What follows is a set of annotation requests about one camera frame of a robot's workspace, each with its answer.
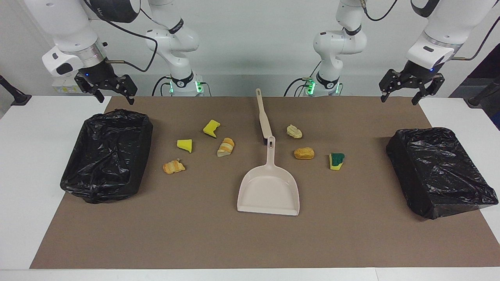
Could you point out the beige plastic dustpan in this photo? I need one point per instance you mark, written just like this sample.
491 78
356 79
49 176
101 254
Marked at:
269 187

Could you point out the brown table mat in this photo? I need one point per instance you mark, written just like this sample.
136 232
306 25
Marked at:
195 234

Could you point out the open bin with black bag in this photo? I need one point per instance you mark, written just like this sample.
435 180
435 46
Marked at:
105 156

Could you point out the yellow sponge wedge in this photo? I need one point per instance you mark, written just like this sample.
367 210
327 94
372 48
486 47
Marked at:
184 145

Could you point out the black camera stand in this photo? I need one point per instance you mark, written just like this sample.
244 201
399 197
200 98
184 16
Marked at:
478 99
17 97

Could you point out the striped orange cream croissant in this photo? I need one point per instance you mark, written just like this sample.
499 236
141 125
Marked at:
225 147

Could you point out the brown bread roll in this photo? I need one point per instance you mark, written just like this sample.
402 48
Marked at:
304 153

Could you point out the bin wrapped in black bag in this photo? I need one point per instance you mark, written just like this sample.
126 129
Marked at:
437 171

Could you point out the pale flaky bread piece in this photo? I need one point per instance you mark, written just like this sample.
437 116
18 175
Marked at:
294 131

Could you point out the notched yellow sponge piece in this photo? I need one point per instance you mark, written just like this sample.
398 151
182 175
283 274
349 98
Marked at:
211 128

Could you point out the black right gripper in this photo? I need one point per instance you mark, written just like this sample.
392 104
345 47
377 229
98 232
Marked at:
99 75

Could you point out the white wall socket box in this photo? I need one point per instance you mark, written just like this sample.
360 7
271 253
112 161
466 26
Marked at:
62 89

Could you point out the green and yellow sponge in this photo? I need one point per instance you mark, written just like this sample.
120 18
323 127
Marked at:
336 160

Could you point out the orange croissant with broken end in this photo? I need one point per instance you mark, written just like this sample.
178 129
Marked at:
174 167

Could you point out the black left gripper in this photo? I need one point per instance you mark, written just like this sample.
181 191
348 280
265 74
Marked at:
416 73

